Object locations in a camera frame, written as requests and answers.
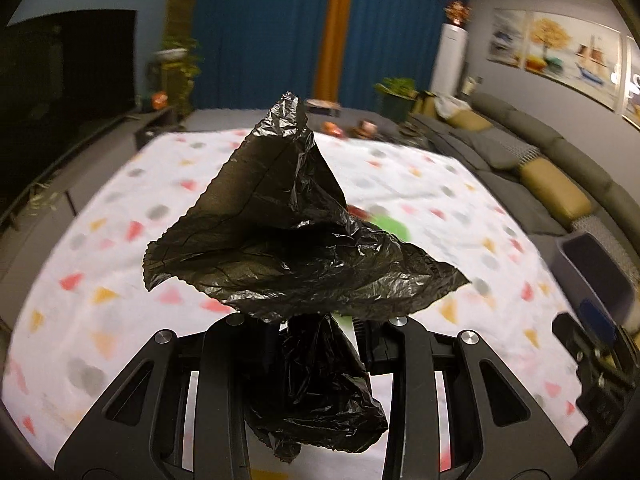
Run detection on patterned tray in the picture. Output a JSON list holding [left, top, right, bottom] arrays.
[[306, 99, 343, 116]]

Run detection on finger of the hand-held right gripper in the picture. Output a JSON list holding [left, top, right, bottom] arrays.
[[551, 300, 620, 362]]

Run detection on black flat television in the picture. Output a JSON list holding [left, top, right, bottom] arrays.
[[0, 9, 138, 181]]

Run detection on green foam fruit net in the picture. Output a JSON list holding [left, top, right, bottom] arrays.
[[370, 215, 412, 242]]

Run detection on grey television cabinet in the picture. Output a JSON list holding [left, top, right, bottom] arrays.
[[0, 107, 176, 311]]

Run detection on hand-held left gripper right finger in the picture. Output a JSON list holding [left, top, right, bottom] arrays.
[[356, 315, 572, 480]]

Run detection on grey plastic bin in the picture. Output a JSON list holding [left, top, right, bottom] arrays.
[[555, 232, 633, 331]]

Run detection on black plastic bag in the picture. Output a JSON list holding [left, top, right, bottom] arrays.
[[142, 91, 471, 466]]

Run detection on small yellow cushion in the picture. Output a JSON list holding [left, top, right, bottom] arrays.
[[446, 110, 493, 132]]

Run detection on grey cushion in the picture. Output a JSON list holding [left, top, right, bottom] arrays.
[[475, 142, 523, 171]]

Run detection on grey sofa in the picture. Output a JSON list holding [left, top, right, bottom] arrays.
[[410, 90, 640, 311]]

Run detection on green plant in dark pot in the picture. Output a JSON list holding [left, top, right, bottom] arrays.
[[375, 77, 418, 123]]

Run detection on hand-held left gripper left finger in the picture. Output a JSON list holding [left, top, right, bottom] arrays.
[[55, 312, 280, 480]]

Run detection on large yellow cushion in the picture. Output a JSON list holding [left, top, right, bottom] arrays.
[[520, 162, 592, 228]]

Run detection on trailing plant in white pot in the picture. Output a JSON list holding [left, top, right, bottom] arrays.
[[152, 35, 203, 111]]

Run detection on wide blue curtain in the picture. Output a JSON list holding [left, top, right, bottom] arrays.
[[192, 0, 333, 111]]

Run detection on black white patterned cushion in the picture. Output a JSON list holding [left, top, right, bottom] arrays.
[[505, 137, 543, 163]]

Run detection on small grey framed painting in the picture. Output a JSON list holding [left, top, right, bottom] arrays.
[[487, 8, 526, 67]]

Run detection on white standing air conditioner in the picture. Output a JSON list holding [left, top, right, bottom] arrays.
[[431, 23, 468, 97]]

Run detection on orange curtain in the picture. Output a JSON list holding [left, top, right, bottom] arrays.
[[315, 0, 361, 103]]

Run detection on orange flower ornament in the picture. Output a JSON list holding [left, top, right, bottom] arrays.
[[446, 0, 472, 26]]

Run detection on white cloth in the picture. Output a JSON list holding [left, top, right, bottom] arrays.
[[435, 95, 471, 117]]

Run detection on wide sailboat framed painting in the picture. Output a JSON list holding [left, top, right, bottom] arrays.
[[524, 11, 622, 111]]

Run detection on framed painting with white shapes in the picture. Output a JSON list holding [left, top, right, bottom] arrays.
[[621, 35, 640, 131]]

